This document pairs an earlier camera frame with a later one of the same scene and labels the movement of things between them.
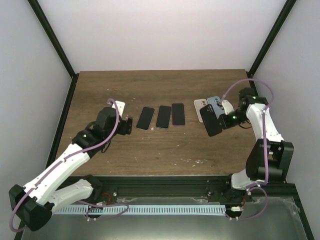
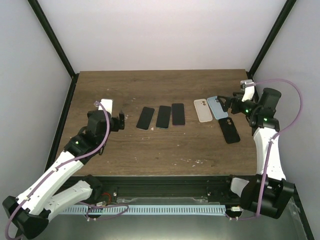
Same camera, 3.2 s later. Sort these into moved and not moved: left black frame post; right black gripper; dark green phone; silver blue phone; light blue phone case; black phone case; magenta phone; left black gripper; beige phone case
Moved: right black gripper; left black gripper; black phone case
Not moved: silver blue phone; light blue phone case; beige phone case; left black frame post; dark green phone; magenta phone
